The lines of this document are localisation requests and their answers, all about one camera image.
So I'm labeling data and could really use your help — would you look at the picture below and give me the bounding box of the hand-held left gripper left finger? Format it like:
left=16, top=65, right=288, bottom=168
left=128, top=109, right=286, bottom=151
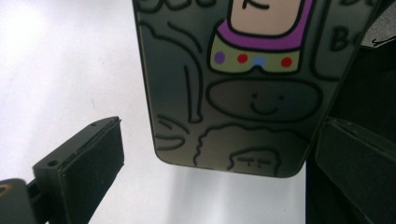
left=32, top=116, right=125, bottom=224

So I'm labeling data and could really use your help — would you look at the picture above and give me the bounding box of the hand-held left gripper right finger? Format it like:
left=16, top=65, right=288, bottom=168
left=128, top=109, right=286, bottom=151
left=306, top=117, right=396, bottom=224

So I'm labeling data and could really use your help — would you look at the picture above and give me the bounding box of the cartoon print phone case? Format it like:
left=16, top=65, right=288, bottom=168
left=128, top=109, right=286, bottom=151
left=132, top=0, right=382, bottom=179

